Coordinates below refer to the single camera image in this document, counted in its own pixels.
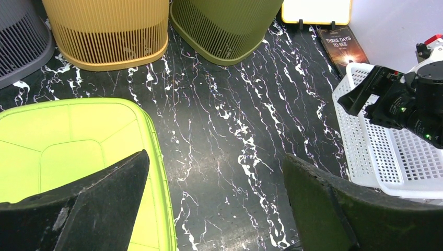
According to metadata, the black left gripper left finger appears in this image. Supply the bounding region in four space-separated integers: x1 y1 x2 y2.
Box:
1 150 150 250

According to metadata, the lime green plastic tub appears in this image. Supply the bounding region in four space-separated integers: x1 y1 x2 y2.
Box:
1 98 177 250

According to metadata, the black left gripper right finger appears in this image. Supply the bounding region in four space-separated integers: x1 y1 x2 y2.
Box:
282 154 442 250

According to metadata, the small whiteboard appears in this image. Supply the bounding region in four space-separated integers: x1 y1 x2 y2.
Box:
281 0 353 25

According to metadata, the white perforated tray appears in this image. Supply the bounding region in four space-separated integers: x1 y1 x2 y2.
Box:
332 63 442 199

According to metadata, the grey mesh bin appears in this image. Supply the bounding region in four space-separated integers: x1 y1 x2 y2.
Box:
1 1 55 88

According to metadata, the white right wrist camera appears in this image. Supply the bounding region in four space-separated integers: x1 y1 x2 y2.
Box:
409 34 442 73

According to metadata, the orange mesh bin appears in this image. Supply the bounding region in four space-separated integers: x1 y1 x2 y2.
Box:
42 0 169 72

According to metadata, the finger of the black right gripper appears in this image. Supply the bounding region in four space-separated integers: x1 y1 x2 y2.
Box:
338 65 404 116

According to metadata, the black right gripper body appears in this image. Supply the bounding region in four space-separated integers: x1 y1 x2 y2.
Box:
365 61 442 149

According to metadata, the dark paperback book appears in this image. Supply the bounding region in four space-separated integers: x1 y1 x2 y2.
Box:
316 26 370 78

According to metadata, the olive green mesh bin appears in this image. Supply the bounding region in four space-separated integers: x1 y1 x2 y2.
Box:
169 0 283 66

